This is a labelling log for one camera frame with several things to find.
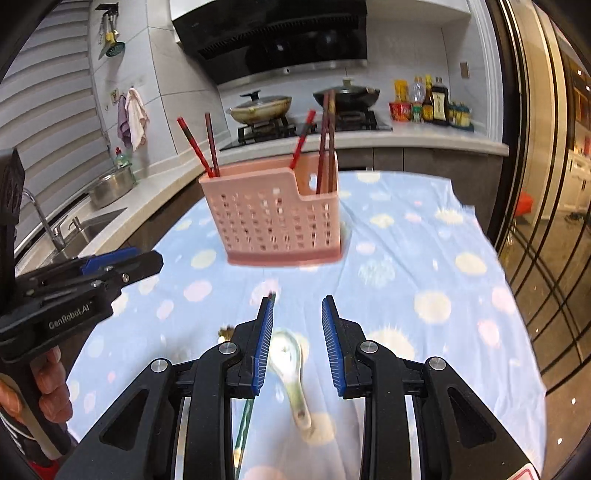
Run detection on person's left hand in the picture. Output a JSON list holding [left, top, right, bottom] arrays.
[[30, 346, 75, 424]]

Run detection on row of small jars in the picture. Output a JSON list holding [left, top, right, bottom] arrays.
[[449, 102, 474, 130]]

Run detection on green chopstick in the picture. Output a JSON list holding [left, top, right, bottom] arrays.
[[233, 292, 278, 468]]

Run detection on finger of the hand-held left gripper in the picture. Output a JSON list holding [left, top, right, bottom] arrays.
[[81, 248, 141, 274], [23, 251, 164, 301]]

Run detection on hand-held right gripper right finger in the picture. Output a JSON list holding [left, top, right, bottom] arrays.
[[322, 295, 541, 480]]

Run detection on frying pan with glass lid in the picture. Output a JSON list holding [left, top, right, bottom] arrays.
[[229, 90, 294, 126]]

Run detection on purple hanging cloth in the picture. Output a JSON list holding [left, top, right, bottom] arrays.
[[117, 95, 133, 149]]

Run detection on chrome faucet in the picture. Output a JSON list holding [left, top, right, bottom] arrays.
[[21, 189, 68, 253]]

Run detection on brown chopstick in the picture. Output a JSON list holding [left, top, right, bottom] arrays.
[[205, 113, 220, 178]]

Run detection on glass sliding door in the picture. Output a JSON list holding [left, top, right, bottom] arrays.
[[489, 0, 591, 416]]

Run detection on stainless steel sink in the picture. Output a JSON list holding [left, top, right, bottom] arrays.
[[14, 208, 128, 274]]

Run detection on black wok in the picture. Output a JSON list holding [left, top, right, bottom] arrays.
[[313, 78, 382, 114]]

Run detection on yellow label sauce bottle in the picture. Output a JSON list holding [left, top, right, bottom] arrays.
[[422, 75, 436, 123]]

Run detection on white ceramic spoon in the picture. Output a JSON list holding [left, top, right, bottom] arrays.
[[269, 329, 314, 429]]

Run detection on red chopstick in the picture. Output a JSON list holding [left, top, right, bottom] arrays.
[[177, 117, 217, 179], [290, 110, 317, 170]]

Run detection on dark purple chopstick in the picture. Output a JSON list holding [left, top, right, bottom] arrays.
[[316, 90, 330, 195]]

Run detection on black range hood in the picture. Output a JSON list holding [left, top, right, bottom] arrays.
[[171, 0, 370, 87]]

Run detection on white stone kitchen counter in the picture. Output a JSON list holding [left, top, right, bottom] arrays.
[[14, 122, 510, 278]]

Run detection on stainless steel pot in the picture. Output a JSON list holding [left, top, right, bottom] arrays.
[[88, 166, 138, 209]]

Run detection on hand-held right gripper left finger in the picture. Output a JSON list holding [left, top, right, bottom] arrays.
[[55, 296, 274, 480]]

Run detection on blue dotted tablecloth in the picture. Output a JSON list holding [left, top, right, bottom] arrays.
[[67, 171, 549, 480]]

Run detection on pink perforated utensil holder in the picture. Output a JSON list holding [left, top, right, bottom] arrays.
[[198, 152, 348, 267]]

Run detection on white hanging towel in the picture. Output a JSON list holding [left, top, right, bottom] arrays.
[[126, 88, 150, 151]]

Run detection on hanging kitchen utensils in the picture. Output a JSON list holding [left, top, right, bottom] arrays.
[[95, 2, 126, 59]]

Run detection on black gas stove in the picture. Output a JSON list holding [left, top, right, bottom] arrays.
[[219, 111, 394, 152]]

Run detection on dark soy sauce bottle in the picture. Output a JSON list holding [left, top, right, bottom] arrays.
[[431, 76, 451, 127]]

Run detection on white window blinds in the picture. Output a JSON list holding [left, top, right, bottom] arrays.
[[0, 0, 112, 223]]

